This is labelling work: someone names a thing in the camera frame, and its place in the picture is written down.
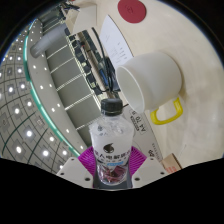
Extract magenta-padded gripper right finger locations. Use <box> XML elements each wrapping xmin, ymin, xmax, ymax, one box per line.
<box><xmin>125</xmin><ymin>145</ymin><xmax>168</xmax><ymax>189</ymax></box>

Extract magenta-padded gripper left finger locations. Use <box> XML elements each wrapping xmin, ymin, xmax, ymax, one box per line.
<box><xmin>55</xmin><ymin>146</ymin><xmax>98</xmax><ymax>189</ymax></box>

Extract clear bottle with black cap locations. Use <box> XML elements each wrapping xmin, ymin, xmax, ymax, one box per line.
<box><xmin>89</xmin><ymin>98</ymin><xmax>135</xmax><ymax>188</ymax></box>

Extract group of ceiling lights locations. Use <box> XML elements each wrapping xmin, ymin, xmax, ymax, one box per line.
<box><xmin>0</xmin><ymin>33</ymin><xmax>88</xmax><ymax>168</ymax></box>

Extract white printed paper sheet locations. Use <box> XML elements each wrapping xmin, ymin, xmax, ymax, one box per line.
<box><xmin>98</xmin><ymin>14</ymin><xmax>134</xmax><ymax>69</ymax></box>

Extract flat round red coaster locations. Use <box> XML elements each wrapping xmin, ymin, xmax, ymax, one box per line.
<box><xmin>117</xmin><ymin>0</ymin><xmax>148</xmax><ymax>24</ymax></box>

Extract white mug with yellow handle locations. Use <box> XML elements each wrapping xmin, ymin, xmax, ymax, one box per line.
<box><xmin>115</xmin><ymin>51</ymin><xmax>185</xmax><ymax>126</ymax></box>

